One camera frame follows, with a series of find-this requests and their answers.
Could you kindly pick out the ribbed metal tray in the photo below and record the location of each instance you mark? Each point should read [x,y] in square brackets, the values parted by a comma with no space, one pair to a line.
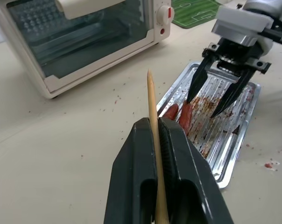
[225,144]

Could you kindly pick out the wooden skewer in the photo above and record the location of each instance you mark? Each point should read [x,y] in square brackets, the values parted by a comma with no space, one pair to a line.
[152,105]

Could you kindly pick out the red sausage crumb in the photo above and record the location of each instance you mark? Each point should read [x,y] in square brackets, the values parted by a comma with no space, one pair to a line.
[268,165]

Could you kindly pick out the red sausage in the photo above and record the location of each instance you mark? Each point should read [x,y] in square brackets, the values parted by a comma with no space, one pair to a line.
[185,116]
[172,112]

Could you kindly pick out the green football field mat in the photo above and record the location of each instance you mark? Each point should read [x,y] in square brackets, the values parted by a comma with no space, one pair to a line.
[192,14]

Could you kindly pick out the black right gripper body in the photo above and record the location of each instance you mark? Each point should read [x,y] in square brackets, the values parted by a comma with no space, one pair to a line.
[239,54]

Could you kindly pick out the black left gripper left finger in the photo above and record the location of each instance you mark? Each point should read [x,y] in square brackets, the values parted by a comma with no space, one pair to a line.
[131,163]

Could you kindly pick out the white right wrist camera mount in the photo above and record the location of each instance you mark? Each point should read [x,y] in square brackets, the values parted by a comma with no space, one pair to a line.
[239,21]

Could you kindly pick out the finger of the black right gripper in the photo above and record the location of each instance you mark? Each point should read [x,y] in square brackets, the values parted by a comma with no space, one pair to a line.
[236,89]
[200,79]

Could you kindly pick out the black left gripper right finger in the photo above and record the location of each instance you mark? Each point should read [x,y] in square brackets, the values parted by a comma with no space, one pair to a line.
[190,186]

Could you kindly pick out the cream toaster oven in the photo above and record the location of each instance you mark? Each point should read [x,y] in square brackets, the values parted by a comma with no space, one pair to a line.
[85,46]

